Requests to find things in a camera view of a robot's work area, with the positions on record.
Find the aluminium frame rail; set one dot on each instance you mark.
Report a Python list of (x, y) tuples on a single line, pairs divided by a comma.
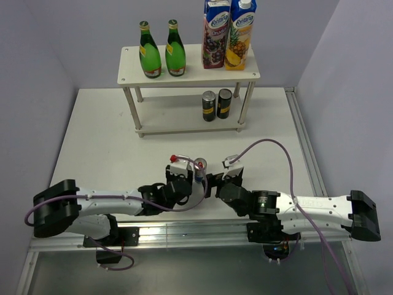
[(204, 250)]

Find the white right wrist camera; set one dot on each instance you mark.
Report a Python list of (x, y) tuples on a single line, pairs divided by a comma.
[(232, 164)]

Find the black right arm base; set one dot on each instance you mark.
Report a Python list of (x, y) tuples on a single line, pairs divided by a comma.
[(277, 245)]

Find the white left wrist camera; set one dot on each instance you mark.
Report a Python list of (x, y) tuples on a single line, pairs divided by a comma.
[(179, 165)]

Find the white two-tier shelf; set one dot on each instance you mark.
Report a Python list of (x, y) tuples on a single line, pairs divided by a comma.
[(166, 101)]

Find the purple grape juice carton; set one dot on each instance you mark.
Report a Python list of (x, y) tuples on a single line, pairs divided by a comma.
[(215, 30)]

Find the yellow pineapple juice carton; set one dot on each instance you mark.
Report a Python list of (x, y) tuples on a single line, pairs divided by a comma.
[(242, 16)]

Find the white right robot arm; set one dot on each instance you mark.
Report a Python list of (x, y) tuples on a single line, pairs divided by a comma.
[(276, 216)]

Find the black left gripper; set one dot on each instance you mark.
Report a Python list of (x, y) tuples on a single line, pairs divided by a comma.
[(168, 175)]

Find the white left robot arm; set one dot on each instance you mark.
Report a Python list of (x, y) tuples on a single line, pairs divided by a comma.
[(65, 207)]

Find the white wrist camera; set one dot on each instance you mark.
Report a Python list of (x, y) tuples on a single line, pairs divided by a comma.
[(179, 165), (232, 164)]

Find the silver blue can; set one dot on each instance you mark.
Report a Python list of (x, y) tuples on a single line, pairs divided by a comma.
[(201, 165)]

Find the green glass bottle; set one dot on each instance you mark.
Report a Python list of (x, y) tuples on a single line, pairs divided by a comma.
[(149, 55), (175, 50)]

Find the dark can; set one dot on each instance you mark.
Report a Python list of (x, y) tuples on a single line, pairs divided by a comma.
[(209, 105), (224, 103)]

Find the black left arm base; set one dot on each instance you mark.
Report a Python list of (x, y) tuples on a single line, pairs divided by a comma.
[(111, 251)]

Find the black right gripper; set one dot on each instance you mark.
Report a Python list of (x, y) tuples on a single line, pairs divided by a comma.
[(213, 180)]

